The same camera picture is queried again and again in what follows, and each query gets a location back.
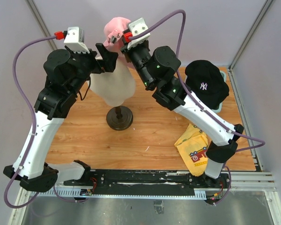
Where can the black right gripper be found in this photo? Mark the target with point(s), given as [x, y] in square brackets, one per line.
[127, 52]

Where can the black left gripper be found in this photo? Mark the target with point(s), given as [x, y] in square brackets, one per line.
[107, 63]

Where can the pink sport baseball cap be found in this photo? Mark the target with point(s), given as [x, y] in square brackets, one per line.
[113, 31]

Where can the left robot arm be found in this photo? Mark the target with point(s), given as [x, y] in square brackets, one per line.
[67, 71]

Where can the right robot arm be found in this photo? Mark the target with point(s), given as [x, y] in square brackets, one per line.
[156, 71]

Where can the cream mannequin head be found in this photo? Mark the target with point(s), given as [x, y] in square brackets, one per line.
[114, 87]

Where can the black baseball cap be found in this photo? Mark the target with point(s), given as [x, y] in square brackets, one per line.
[205, 80]

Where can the light teal plastic bin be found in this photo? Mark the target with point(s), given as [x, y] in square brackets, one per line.
[219, 107]

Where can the yellow printed cloth hat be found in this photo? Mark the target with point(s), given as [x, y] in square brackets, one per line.
[192, 146]

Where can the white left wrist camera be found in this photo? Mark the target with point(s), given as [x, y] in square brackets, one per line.
[73, 39]

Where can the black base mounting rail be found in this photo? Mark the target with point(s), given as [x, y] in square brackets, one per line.
[148, 180]

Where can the white cable duct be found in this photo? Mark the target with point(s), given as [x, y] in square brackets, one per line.
[174, 193]

